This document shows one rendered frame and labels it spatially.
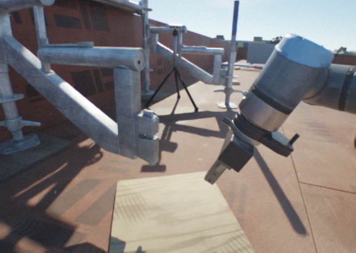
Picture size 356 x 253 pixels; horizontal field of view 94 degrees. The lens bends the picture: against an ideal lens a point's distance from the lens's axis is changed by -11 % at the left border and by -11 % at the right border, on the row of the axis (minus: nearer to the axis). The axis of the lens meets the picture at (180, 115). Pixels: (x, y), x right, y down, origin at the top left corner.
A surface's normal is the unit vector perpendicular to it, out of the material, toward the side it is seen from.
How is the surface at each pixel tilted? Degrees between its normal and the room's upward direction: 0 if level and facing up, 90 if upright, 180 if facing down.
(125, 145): 90
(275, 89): 86
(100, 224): 0
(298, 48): 78
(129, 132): 90
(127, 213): 0
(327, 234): 0
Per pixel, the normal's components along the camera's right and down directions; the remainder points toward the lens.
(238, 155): -0.37, 0.31
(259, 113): -0.54, 0.18
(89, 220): 0.03, -0.94
